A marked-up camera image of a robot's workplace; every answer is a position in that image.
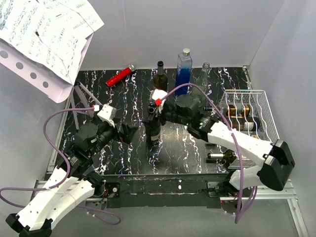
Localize sheet music pages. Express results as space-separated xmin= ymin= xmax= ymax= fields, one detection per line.
xmin=0 ymin=0 xmax=104 ymax=84

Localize bottom wine bottle silver foil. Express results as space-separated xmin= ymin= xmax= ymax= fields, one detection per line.
xmin=207 ymin=150 xmax=238 ymax=164

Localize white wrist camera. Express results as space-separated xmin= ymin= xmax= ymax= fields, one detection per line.
xmin=97 ymin=104 xmax=117 ymax=127
xmin=150 ymin=89 xmax=167 ymax=113

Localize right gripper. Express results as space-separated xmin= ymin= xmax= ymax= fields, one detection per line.
xmin=141 ymin=101 xmax=190 ymax=132

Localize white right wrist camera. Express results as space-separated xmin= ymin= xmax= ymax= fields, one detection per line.
xmin=150 ymin=89 xmax=167 ymax=113

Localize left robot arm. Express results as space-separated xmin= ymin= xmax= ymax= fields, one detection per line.
xmin=5 ymin=121 xmax=138 ymax=237

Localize white wire wine rack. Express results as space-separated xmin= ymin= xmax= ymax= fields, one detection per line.
xmin=218 ymin=88 xmax=281 ymax=171

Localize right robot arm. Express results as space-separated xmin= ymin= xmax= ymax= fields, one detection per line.
xmin=144 ymin=90 xmax=295 ymax=196

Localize red glitter microphone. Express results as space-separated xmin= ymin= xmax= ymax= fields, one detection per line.
xmin=106 ymin=64 xmax=135 ymax=87

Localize lilac music stand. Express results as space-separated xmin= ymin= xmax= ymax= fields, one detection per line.
xmin=0 ymin=32 xmax=104 ymax=130

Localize wine bottle silver foil lower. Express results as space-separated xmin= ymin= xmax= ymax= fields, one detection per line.
xmin=232 ymin=117 xmax=261 ymax=131

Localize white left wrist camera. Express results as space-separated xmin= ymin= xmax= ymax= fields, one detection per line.
xmin=97 ymin=104 xmax=117 ymax=127

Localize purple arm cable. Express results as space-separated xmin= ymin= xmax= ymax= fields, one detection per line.
xmin=155 ymin=83 xmax=259 ymax=224
xmin=0 ymin=105 xmax=122 ymax=225

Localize clear glass bottle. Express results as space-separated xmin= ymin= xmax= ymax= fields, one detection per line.
xmin=191 ymin=62 xmax=210 ymax=102

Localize blue square glass bottle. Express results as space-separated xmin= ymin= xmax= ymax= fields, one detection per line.
xmin=175 ymin=48 xmax=193 ymax=87

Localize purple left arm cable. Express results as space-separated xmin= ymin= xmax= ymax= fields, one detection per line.
xmin=0 ymin=105 xmax=122 ymax=225

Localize dark green wine bottle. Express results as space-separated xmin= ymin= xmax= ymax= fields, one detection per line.
xmin=153 ymin=61 xmax=167 ymax=91

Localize dark wine bottle white label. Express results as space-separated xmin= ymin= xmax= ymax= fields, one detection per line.
xmin=142 ymin=106 xmax=160 ymax=146

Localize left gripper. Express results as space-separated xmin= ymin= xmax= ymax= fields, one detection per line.
xmin=89 ymin=117 xmax=138 ymax=156

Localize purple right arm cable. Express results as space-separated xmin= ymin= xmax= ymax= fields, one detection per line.
xmin=155 ymin=83 xmax=259 ymax=224

